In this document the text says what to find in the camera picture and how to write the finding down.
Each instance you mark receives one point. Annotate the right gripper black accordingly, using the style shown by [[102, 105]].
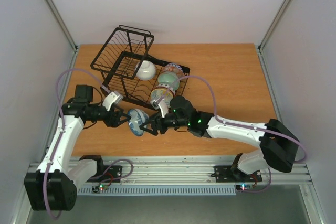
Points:
[[158, 124]]

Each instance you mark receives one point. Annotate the blue floral white bowl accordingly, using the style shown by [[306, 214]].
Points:
[[138, 117]]

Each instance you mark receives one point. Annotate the red white patterned bowl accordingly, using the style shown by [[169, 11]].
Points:
[[167, 86]]

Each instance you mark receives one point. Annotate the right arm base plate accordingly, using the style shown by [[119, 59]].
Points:
[[227, 174]]

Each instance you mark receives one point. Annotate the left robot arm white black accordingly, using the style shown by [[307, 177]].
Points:
[[53, 186]]

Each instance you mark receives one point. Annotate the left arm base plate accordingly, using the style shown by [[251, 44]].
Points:
[[114, 172]]

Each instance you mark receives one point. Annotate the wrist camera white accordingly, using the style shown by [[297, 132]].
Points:
[[161, 107], [113, 98]]

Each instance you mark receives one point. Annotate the black wire dish rack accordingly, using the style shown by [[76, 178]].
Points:
[[116, 61]]

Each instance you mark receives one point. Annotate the yellow blue patterned bowl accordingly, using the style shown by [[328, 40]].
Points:
[[158, 92]]

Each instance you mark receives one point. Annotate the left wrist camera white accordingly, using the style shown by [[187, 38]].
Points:
[[113, 98]]

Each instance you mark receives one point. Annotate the white ceramic bowl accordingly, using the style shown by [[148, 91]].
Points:
[[146, 70]]

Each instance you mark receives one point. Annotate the grey slotted cable duct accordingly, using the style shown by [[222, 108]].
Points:
[[159, 190]]

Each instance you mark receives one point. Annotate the teal green bowl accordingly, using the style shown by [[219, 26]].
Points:
[[169, 77]]

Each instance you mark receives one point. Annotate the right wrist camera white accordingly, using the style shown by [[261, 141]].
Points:
[[161, 107]]

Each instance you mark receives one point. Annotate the blue orange patterned bowl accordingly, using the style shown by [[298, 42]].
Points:
[[175, 68]]

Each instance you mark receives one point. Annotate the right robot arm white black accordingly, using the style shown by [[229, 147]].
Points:
[[276, 147]]

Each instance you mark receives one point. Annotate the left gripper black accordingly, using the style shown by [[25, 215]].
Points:
[[110, 123]]

